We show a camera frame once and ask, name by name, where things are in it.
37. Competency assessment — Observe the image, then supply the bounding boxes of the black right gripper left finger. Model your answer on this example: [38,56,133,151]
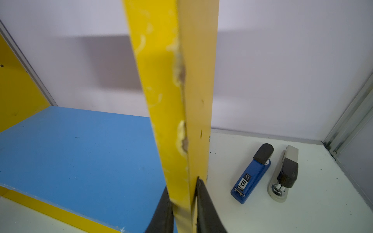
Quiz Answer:
[145,187,174,233]

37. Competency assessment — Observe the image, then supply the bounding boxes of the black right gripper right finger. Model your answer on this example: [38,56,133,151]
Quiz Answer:
[196,178,227,233]

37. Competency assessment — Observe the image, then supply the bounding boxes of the blue stapler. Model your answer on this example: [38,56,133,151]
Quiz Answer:
[231,143,274,204]

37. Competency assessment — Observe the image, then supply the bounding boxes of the yellow blue pink bookshelf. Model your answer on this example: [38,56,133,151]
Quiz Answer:
[1,1,219,233]

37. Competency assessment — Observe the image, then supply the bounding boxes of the grey black stapler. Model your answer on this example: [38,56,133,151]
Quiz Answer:
[267,145,299,203]

